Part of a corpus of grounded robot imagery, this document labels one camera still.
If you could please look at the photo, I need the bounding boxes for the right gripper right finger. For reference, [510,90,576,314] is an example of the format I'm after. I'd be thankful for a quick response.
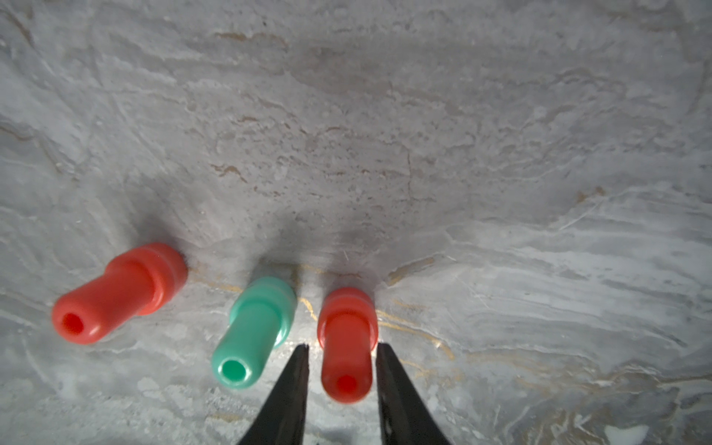
[376,342,450,445]

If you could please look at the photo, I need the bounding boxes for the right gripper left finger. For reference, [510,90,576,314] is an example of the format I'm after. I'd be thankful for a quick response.
[238,344,310,445]

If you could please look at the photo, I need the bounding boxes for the green stamp body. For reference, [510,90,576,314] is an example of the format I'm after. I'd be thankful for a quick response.
[211,276,298,389]

